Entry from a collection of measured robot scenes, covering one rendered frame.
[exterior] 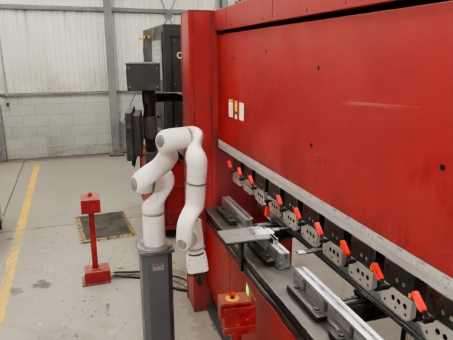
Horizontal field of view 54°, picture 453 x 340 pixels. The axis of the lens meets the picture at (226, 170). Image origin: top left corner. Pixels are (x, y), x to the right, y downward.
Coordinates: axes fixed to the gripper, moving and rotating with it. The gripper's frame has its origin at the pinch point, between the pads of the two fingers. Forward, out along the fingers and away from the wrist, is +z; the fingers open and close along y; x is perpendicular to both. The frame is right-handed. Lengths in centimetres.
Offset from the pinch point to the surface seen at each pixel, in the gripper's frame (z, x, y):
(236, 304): 19.1, -4.5, -18.0
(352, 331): 8, 48, -55
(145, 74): -94, -136, 11
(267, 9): -123, -35, -52
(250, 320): 23.1, 4.8, -22.5
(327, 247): -23, 32, -53
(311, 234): -23, 18, -51
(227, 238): -3.5, -36.1, -21.2
